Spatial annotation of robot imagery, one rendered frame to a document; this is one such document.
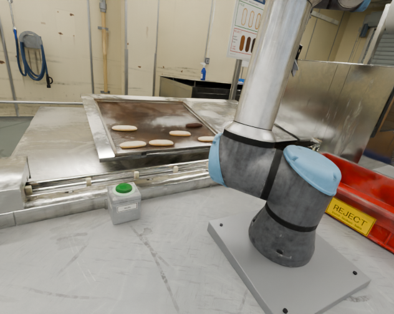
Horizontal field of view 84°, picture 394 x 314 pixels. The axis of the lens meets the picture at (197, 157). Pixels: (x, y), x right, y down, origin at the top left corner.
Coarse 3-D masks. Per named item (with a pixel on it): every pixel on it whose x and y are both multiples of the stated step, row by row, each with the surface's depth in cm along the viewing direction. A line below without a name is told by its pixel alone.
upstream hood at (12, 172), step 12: (12, 156) 59; (24, 156) 60; (0, 168) 53; (12, 168) 54; (24, 168) 57; (0, 180) 49; (12, 180) 50; (24, 180) 55; (0, 192) 46; (12, 192) 47; (24, 192) 53; (0, 204) 47; (12, 204) 48
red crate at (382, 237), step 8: (344, 184) 93; (352, 192) 88; (360, 192) 89; (368, 200) 83; (376, 200) 84; (384, 208) 79; (392, 208) 80; (376, 224) 61; (376, 232) 61; (384, 232) 60; (376, 240) 61; (384, 240) 60; (392, 240) 58; (384, 248) 60; (392, 248) 58
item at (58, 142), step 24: (48, 120) 119; (72, 120) 125; (24, 144) 89; (48, 144) 92; (72, 144) 95; (288, 144) 138; (48, 168) 75; (72, 168) 77; (96, 168) 79; (120, 168) 81
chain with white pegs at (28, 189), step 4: (176, 168) 77; (136, 172) 70; (176, 172) 78; (180, 172) 80; (136, 176) 70; (88, 180) 63; (88, 184) 63; (28, 188) 56; (72, 188) 63; (28, 192) 56
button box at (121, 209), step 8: (112, 192) 54; (136, 192) 56; (112, 200) 52; (120, 200) 52; (128, 200) 54; (136, 200) 55; (112, 208) 53; (120, 208) 53; (128, 208) 55; (136, 208) 56; (112, 216) 54; (120, 216) 54; (128, 216) 56; (136, 216) 57
